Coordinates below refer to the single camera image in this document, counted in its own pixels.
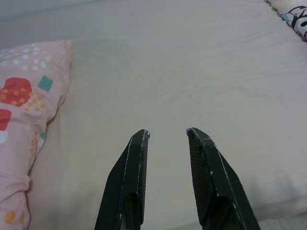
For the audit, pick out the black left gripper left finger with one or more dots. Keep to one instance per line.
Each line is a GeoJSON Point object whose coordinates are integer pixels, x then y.
{"type": "Point", "coordinates": [129, 182]}

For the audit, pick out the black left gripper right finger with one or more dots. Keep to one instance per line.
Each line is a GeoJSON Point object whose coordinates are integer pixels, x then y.
{"type": "Point", "coordinates": [213, 182]}

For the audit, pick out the pink patterned pillow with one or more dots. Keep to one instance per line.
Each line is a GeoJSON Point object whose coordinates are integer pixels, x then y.
{"type": "Point", "coordinates": [24, 107]}

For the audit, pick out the cream cartoon print blanket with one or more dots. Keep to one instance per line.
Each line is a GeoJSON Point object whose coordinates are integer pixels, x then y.
{"type": "Point", "coordinates": [295, 19]}

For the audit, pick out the beige sheeted mattress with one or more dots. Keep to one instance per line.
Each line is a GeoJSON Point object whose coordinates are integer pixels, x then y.
{"type": "Point", "coordinates": [168, 72]}

